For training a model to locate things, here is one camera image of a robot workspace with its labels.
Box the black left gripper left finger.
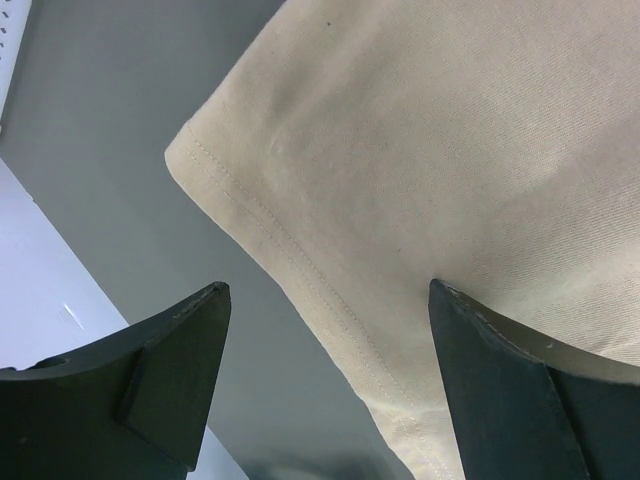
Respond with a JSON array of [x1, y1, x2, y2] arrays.
[[1, 282, 231, 479]]

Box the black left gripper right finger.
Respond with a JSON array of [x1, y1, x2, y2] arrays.
[[428, 279, 639, 479]]

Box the beige t shirt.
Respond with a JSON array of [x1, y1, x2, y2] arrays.
[[165, 1, 639, 479]]

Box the white perforated plastic basket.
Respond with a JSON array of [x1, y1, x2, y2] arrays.
[[0, 0, 32, 115]]

